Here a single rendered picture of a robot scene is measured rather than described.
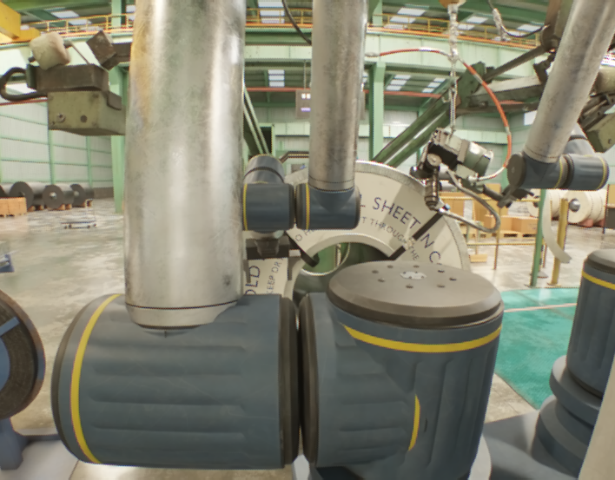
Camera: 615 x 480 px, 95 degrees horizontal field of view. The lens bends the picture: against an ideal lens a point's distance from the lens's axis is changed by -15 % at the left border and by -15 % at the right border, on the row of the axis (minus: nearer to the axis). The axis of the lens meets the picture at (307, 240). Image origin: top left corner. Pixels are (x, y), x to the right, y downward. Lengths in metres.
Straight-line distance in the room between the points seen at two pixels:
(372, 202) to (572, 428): 1.05
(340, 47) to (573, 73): 0.56
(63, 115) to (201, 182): 0.97
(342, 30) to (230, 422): 0.60
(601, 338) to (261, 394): 0.52
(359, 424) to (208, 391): 0.14
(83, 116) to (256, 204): 0.72
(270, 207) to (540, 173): 0.75
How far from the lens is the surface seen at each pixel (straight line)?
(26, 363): 1.65
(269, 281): 1.45
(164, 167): 0.34
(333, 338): 0.33
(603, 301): 0.64
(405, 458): 0.39
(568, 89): 0.98
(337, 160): 0.68
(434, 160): 1.37
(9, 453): 2.06
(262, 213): 0.71
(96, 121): 1.22
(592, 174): 1.16
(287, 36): 6.62
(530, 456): 0.74
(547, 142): 1.03
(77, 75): 1.32
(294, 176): 1.38
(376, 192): 1.44
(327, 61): 0.65
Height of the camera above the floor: 1.28
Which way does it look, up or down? 10 degrees down
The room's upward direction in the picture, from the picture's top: straight up
